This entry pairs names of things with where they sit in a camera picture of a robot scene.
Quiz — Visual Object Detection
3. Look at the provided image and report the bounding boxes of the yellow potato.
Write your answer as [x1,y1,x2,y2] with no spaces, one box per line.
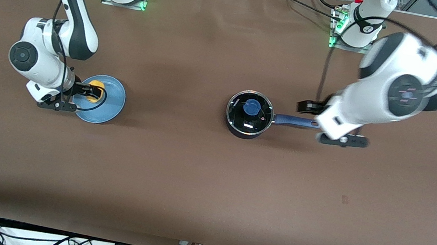
[86,79,107,104]

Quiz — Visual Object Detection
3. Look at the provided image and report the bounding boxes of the glass lid with blue knob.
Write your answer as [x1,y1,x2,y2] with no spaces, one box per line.
[223,87,278,140]

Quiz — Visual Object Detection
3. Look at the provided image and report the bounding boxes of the blue round plate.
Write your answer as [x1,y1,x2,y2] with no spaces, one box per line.
[70,70,130,128]

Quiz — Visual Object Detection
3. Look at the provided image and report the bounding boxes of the brown table cover sheet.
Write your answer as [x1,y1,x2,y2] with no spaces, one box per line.
[0,0,437,245]

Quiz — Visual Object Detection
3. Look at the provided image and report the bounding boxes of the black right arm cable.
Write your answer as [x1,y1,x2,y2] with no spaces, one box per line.
[7,0,124,115]

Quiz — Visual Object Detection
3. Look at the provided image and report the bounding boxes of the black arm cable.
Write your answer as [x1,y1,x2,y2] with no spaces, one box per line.
[315,0,437,126]
[7,0,124,115]

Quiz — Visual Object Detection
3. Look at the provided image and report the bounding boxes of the dark pot with blue handle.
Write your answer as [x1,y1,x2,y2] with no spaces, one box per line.
[222,87,324,151]

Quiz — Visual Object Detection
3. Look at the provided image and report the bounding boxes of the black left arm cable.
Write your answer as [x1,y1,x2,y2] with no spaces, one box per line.
[315,0,437,126]

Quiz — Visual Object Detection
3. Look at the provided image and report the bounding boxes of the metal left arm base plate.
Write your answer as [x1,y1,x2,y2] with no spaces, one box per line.
[328,4,380,56]

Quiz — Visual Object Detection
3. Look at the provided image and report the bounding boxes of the black cable across table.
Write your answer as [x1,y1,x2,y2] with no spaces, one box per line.
[258,0,346,21]

